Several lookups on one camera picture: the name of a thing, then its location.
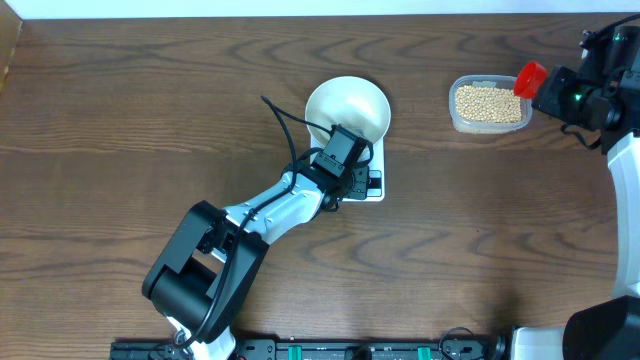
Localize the clear plastic container of soybeans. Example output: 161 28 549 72
449 75 533 134

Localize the white round bowl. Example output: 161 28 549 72
304 76 391 145

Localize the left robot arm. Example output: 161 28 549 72
142 126 374 359

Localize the white digital kitchen scale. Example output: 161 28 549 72
301 146 385 209

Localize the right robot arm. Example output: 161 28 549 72
508 15 639 360

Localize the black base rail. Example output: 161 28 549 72
108 335 510 360

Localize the red plastic measuring scoop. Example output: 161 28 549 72
513 61 548 99

